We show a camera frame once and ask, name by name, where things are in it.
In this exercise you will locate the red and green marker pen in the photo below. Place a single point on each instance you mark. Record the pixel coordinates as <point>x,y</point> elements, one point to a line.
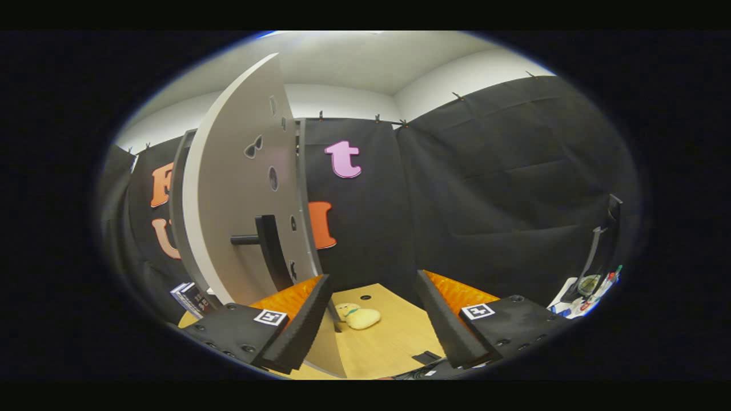
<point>614,274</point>

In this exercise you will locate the black stand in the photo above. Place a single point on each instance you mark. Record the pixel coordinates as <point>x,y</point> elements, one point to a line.
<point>597,245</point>

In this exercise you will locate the yellow plush toy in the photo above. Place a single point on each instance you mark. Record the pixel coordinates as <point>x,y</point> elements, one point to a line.
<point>362,318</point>

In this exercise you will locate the small black flat object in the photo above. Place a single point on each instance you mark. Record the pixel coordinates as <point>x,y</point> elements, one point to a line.
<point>426,358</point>

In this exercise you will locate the clear round jar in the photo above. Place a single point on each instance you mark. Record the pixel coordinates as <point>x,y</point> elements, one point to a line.
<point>588,285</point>

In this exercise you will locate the black backdrop cloth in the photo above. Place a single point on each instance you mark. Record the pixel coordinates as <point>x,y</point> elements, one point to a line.
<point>485,200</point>

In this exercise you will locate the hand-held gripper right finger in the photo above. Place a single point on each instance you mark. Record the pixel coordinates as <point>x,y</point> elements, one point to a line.
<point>442,325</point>

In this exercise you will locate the blue and white book box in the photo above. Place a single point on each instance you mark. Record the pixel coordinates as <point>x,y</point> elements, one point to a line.
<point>191,298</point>

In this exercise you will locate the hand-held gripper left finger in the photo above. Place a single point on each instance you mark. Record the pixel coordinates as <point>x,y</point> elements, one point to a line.
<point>302,325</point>

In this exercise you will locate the white patterned sheet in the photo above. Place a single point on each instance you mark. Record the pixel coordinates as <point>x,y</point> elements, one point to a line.
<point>562,308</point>

